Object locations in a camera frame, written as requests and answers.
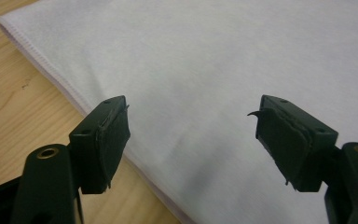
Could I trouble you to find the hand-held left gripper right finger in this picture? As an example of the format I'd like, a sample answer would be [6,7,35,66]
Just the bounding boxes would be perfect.
[247,94,339,193]

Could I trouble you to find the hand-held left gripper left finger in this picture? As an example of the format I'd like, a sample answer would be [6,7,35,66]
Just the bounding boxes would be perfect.
[69,95,131,195]

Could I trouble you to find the white towel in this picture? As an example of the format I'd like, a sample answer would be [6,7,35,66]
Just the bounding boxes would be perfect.
[0,0,358,224]

